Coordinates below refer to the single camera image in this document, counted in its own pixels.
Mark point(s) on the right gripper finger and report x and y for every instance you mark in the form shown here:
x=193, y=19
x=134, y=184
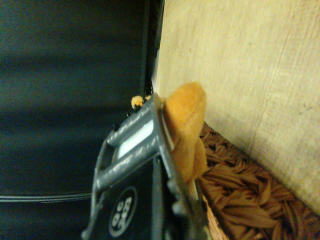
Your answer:
x=135, y=120

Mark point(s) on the tan plush toy mouse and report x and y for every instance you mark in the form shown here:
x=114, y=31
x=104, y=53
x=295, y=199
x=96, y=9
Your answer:
x=186, y=117

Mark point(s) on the black curtain stand pole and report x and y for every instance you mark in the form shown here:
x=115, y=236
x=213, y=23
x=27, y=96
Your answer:
x=37, y=198

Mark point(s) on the brown wicker basket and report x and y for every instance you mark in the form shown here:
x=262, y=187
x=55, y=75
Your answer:
x=250, y=200

